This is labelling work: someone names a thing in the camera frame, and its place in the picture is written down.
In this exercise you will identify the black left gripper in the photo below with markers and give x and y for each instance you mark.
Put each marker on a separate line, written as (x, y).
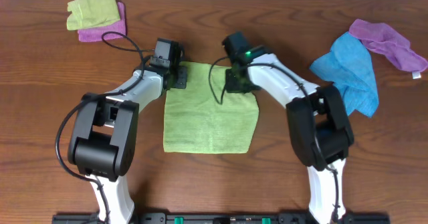
(180, 77)

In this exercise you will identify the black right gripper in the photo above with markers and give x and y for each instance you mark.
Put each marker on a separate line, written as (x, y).
(230, 88)

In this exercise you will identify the light green cloth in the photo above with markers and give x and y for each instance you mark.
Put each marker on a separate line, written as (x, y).
(195, 123)

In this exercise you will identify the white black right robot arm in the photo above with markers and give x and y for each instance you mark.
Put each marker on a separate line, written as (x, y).
(319, 128)

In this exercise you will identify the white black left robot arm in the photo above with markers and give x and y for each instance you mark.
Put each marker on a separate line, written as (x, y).
(103, 140)

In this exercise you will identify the folded pink cloth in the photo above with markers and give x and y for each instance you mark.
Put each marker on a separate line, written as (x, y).
(95, 34)

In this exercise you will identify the folded green cloth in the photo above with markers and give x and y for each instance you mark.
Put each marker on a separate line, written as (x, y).
(86, 14)

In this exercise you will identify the blue crumpled cloth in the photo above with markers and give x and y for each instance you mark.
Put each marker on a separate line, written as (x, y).
(348, 65)

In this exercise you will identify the purple crumpled cloth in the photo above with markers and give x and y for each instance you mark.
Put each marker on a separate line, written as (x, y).
(383, 39)

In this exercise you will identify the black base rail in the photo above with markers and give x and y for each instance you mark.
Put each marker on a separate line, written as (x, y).
(282, 218)

